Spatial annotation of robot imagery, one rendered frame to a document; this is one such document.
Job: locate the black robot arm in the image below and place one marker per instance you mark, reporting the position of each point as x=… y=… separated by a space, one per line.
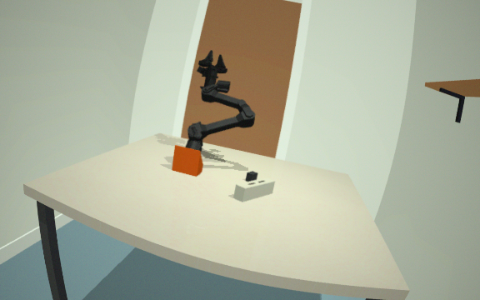
x=211 y=93

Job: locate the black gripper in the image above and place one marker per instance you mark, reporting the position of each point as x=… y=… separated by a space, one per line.
x=213 y=70

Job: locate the black two-prong plug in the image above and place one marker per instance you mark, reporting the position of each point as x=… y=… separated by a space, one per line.
x=251 y=176

